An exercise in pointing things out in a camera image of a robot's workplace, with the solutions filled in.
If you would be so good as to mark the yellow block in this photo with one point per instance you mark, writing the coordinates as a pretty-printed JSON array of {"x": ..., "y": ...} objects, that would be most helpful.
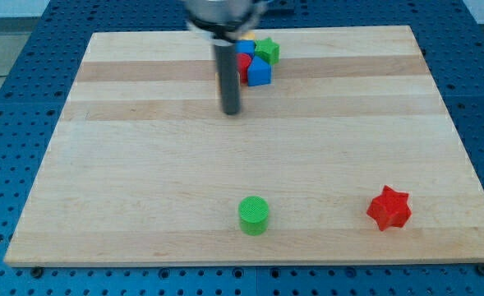
[{"x": 250, "y": 35}]

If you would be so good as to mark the green cylinder block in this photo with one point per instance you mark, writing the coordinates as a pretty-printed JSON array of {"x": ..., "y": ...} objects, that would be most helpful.
[{"x": 253, "y": 215}]

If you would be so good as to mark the blue pentagon block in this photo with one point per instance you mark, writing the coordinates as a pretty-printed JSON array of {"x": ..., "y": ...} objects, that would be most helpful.
[{"x": 259, "y": 72}]

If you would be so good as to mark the wooden board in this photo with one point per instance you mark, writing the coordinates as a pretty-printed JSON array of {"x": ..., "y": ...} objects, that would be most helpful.
[{"x": 144, "y": 169}]

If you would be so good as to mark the green star block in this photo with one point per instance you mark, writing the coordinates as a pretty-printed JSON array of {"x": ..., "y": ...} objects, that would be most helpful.
[{"x": 267, "y": 50}]

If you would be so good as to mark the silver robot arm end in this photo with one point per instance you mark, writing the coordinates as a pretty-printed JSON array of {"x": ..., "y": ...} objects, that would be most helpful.
[{"x": 223, "y": 22}]

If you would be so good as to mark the red cylinder block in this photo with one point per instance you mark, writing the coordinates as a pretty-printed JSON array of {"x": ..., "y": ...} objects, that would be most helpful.
[{"x": 244, "y": 60}]

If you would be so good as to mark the red star block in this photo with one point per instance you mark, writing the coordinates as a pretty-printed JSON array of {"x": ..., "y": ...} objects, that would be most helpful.
[{"x": 390, "y": 209}]

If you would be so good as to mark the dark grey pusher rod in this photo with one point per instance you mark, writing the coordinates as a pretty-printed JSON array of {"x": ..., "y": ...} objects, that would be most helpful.
[{"x": 229, "y": 86}]

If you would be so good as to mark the blue cube block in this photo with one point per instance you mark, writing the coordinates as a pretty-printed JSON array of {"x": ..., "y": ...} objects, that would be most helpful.
[{"x": 246, "y": 46}]

